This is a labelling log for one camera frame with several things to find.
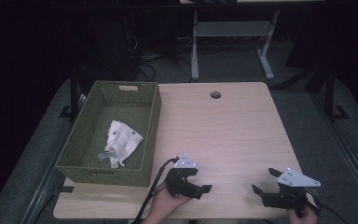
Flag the white printed cloth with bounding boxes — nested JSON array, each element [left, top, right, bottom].
[[97, 119, 145, 170]]

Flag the metal floor rail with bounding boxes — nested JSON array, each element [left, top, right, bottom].
[[310, 91, 358, 217], [20, 124, 76, 224]]

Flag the green woven basket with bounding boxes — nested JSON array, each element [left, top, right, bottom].
[[55, 80, 163, 188]]

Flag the grey metal desk frame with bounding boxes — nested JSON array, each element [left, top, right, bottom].
[[190, 8, 282, 82]]

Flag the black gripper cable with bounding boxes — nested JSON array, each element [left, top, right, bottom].
[[305, 189, 351, 224], [131, 156, 180, 224]]

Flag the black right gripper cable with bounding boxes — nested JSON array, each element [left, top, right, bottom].
[[305, 189, 351, 224]]

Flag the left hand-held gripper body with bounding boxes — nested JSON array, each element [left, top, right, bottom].
[[164, 152, 204, 200]]

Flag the person's right hand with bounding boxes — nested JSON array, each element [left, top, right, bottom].
[[285, 203, 320, 224]]

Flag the bundle of floor cables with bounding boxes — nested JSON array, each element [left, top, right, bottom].
[[124, 32, 194, 82]]

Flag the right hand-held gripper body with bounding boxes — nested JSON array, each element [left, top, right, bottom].
[[262, 167, 322, 210]]

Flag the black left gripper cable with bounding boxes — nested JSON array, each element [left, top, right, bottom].
[[131, 156, 180, 224]]

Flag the black metal stand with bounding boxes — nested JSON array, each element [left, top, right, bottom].
[[59, 69, 87, 123], [322, 66, 351, 123]]

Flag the person's left hand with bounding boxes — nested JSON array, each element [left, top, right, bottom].
[[141, 181, 194, 224]]

